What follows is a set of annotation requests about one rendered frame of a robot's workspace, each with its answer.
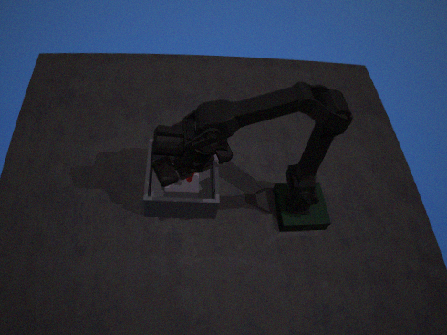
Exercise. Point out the red peg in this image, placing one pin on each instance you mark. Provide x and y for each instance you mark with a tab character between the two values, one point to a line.
190	178

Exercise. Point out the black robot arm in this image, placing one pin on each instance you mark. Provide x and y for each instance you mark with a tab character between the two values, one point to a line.
218	120

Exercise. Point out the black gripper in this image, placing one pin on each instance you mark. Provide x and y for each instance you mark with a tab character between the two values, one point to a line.
185	166

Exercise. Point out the white square plate with hole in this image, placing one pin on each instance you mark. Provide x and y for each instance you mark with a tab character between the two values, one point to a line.
183	189

